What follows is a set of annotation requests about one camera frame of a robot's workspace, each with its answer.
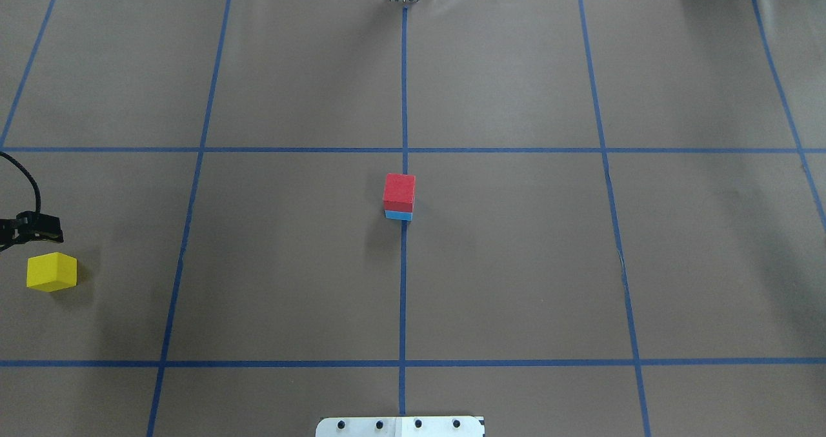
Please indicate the brown paper table cover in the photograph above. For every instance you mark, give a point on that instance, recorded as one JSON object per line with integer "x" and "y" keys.
{"x": 595, "y": 180}

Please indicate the blue tape line lengthwise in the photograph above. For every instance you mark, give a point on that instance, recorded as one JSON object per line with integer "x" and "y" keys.
{"x": 402, "y": 348}

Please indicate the blue tape line crosswise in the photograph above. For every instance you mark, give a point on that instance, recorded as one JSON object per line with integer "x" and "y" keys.
{"x": 288, "y": 364}

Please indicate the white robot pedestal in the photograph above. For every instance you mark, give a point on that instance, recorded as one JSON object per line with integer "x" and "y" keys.
{"x": 402, "y": 426}

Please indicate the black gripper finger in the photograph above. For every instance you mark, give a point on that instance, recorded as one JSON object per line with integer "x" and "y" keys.
{"x": 30, "y": 226}

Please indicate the red wooden block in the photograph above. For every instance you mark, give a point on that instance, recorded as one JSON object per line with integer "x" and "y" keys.
{"x": 399, "y": 193}

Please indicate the yellow wooden block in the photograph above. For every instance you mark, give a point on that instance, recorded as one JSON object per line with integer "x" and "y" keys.
{"x": 52, "y": 272}

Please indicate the blue wooden block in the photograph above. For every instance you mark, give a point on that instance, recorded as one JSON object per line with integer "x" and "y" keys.
{"x": 398, "y": 215}

